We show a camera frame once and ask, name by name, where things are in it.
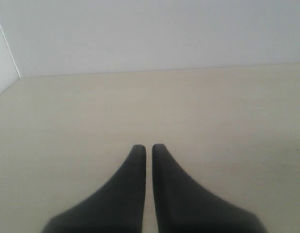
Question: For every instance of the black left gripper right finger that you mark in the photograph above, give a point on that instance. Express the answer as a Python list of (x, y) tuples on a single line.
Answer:
[(184, 206)]

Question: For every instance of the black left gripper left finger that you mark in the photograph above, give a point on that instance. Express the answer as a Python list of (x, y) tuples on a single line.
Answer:
[(117, 207)]

